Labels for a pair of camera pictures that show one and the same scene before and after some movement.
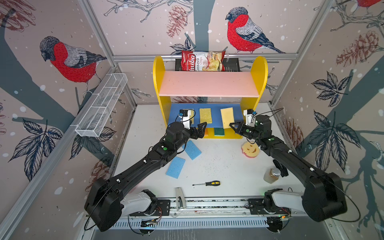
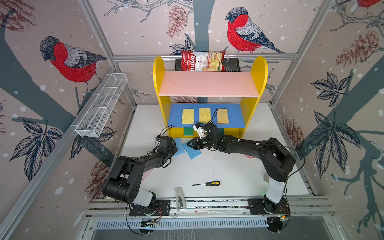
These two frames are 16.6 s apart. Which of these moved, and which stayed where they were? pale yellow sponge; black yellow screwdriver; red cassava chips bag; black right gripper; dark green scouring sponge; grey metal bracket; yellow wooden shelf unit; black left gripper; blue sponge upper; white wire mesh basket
Moved: black left gripper; black right gripper; pale yellow sponge
Stayed: grey metal bracket; dark green scouring sponge; blue sponge upper; white wire mesh basket; red cassava chips bag; black yellow screwdriver; yellow wooden shelf unit
